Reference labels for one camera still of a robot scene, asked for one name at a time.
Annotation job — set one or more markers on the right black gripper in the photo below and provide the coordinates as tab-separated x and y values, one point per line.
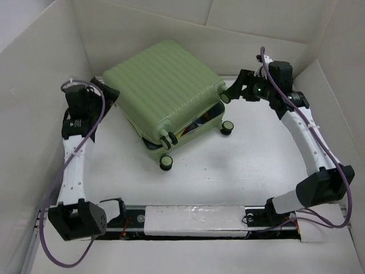
245	79

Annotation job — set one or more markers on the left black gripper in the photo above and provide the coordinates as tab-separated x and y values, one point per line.
110	96

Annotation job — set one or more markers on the green hard-shell suitcase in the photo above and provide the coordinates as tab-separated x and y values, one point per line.
169	97

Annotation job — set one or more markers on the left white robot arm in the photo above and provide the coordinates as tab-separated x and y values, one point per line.
77	165

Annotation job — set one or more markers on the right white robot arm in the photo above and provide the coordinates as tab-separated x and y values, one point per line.
327	178

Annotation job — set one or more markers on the white foam block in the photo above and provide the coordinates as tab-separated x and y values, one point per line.
195	221

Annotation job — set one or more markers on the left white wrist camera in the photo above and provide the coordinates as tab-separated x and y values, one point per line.
70	82

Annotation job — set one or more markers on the metal base rail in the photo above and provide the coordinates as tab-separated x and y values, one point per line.
301	224

